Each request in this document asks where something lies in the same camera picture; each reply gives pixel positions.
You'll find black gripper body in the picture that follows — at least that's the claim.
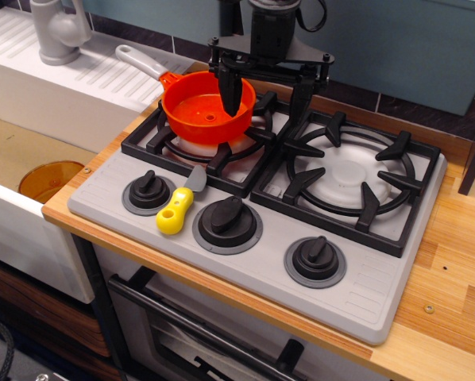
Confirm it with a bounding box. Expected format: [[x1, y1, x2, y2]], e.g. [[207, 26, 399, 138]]
[[209, 8, 335, 92]]

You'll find black right stove knob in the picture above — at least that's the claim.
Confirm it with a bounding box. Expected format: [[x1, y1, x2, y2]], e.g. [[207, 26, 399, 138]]
[[284, 236, 347, 289]]

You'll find yellow handled grey spatula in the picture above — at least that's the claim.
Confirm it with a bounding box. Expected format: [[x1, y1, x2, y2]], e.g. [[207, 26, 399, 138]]
[[156, 165, 207, 235]]

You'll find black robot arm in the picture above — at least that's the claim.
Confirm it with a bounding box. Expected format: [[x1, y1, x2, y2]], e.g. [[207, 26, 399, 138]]
[[210, 1, 335, 125]]

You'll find white toy sink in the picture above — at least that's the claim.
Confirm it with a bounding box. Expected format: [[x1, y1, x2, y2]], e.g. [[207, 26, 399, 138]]
[[0, 6, 191, 305]]

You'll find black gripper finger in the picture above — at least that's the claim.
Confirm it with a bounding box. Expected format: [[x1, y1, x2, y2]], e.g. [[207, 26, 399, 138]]
[[218, 63, 242, 117], [288, 75, 315, 127]]

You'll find black stove knob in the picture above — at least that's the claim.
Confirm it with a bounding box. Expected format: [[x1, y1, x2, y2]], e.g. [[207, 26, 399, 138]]
[[284, 236, 347, 289], [192, 196, 264, 256], [122, 170, 176, 217]]

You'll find orange pot with grey handle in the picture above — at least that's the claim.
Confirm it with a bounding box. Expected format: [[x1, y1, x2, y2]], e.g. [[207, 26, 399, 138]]
[[115, 44, 257, 144]]

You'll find orange translucent bowl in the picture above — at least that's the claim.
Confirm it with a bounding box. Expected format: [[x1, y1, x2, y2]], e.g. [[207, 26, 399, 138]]
[[18, 160, 84, 204]]

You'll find grey toy faucet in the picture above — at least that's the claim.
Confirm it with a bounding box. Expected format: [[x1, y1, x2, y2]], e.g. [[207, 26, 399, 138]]
[[29, 0, 92, 66]]

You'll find oven door with black handle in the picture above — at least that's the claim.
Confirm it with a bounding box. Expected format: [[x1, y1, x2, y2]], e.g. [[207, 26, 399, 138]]
[[107, 265, 314, 381]]

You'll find black left burner grate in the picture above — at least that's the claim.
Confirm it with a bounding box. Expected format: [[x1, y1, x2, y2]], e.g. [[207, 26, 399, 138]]
[[122, 91, 289, 198]]

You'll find grey toy stove top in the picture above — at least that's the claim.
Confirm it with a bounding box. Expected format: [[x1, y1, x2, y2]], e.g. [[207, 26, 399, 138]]
[[67, 93, 448, 346]]

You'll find black middle stove knob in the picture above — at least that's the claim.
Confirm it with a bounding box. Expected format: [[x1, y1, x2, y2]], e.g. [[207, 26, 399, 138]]
[[192, 196, 264, 256]]

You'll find black left stove knob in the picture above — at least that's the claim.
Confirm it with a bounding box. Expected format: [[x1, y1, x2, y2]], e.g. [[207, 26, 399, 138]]
[[122, 170, 176, 217]]

